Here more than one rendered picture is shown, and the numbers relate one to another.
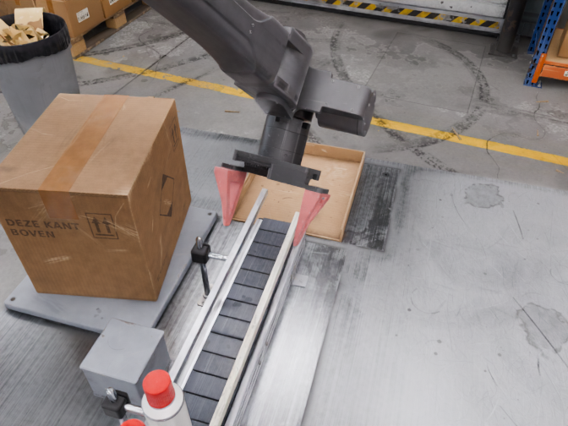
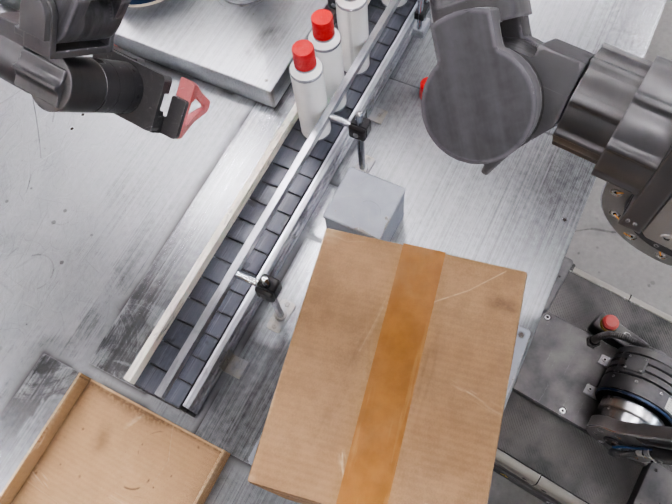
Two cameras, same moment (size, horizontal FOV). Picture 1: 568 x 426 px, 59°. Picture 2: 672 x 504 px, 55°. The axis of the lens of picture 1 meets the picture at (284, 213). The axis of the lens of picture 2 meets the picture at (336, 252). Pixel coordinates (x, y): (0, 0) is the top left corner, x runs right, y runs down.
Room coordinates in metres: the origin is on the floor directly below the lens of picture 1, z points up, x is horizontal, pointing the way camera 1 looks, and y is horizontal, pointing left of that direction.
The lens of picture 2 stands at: (0.93, 0.37, 1.82)
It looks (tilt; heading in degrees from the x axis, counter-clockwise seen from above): 66 degrees down; 199
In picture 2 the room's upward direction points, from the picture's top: 10 degrees counter-clockwise
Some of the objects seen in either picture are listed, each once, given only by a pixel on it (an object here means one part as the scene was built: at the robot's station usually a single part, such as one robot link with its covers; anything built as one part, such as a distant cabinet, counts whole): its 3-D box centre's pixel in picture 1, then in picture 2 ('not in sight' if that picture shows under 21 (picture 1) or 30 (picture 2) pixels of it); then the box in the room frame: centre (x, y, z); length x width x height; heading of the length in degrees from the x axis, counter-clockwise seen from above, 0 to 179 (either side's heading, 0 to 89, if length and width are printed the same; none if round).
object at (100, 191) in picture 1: (106, 194); (393, 396); (0.76, 0.35, 0.99); 0.30 x 0.24 x 0.27; 175
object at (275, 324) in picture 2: (207, 294); (280, 315); (0.63, 0.15, 0.83); 0.06 x 0.03 x 0.01; 162
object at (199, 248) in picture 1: (214, 270); (260, 293); (0.62, 0.13, 0.91); 0.07 x 0.03 x 0.16; 74
